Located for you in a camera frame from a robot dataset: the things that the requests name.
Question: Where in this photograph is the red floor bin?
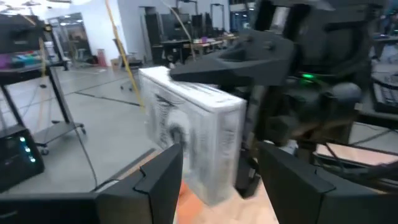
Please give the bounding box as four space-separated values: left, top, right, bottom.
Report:
97 48 108 68

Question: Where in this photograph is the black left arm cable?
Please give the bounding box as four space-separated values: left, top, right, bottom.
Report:
73 126 121 192

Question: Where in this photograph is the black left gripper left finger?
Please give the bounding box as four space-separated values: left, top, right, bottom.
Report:
95 142 184 224

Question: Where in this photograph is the black rolling cart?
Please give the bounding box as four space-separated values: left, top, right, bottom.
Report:
0 14 87 156

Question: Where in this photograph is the pale hanging cable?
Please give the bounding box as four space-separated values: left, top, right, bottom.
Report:
160 0 197 60

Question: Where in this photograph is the black workbench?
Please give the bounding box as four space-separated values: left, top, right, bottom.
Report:
151 39 193 67

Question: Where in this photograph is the grey white playing card box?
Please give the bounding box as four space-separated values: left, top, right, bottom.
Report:
138 65 248 207

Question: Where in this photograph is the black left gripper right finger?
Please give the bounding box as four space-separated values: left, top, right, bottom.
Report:
257 141 398 224

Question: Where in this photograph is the yellow hanging cable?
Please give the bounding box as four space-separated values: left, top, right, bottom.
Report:
104 0 146 110

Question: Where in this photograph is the black keyboard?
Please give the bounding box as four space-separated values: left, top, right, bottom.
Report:
371 73 398 114

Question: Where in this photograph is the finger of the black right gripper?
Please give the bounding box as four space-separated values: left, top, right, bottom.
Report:
234 148 262 199
169 29 295 88

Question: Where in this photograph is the wooden workbench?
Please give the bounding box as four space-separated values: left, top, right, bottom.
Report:
186 34 241 56

